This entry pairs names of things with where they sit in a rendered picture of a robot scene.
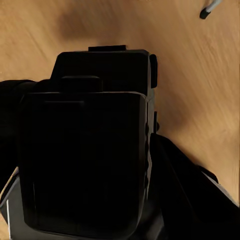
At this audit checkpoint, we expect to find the camera tripod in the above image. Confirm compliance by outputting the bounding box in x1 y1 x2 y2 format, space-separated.
200 0 222 19

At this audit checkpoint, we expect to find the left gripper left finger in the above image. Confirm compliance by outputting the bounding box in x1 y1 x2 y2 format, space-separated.
0 135 18 194

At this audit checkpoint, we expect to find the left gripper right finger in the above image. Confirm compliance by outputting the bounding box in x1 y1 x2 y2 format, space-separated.
149 133 240 240

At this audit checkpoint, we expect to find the digital camera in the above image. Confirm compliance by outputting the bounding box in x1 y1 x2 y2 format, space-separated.
0 45 160 240

